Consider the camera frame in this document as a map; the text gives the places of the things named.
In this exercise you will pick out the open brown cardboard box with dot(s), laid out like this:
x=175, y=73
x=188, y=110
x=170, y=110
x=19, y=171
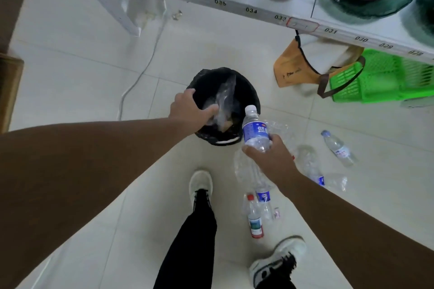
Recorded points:
x=10, y=92

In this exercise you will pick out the person's leg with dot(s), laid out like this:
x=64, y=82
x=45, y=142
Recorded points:
x=186, y=251
x=278, y=278

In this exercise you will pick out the person's left hand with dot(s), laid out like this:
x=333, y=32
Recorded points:
x=186, y=112

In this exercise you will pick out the person's left forearm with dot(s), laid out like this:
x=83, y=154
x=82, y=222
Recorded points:
x=67, y=180

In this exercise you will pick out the black trash bin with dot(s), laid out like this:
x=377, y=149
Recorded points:
x=244, y=89

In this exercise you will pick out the red cap plastic bottle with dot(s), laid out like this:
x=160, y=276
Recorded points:
x=256, y=226

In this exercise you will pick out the person's right forearm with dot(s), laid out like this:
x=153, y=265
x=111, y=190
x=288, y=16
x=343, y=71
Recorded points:
x=356, y=231

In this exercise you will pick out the person's right hand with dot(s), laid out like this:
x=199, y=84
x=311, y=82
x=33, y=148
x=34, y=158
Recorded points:
x=274, y=163

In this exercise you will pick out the crushed clear plastic bottle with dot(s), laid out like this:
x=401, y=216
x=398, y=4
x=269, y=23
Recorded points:
x=245, y=170
x=337, y=182

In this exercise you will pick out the blue label plastic bottle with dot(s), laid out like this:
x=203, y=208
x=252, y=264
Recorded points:
x=310, y=163
x=263, y=197
x=254, y=131

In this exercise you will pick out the person's left white shoe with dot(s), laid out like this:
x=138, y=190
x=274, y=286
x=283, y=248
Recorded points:
x=200, y=180

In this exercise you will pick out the small pink wrapper scrap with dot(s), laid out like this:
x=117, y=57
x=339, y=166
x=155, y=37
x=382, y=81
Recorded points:
x=276, y=213

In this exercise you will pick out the white label plastic bottle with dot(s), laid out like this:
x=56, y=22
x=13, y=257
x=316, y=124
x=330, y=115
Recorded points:
x=339, y=150

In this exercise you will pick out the person's right leg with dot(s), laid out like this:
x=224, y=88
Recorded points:
x=278, y=278

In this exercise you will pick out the person's left leg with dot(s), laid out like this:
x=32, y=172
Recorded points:
x=186, y=251

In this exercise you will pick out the person's white shoe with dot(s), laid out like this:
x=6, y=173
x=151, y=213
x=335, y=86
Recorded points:
x=200, y=180
x=291, y=246

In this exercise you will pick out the person's right white shoe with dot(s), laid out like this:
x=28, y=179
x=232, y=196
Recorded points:
x=291, y=246

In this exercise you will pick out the green plastic basket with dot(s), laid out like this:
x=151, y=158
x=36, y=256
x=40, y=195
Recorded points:
x=373, y=85

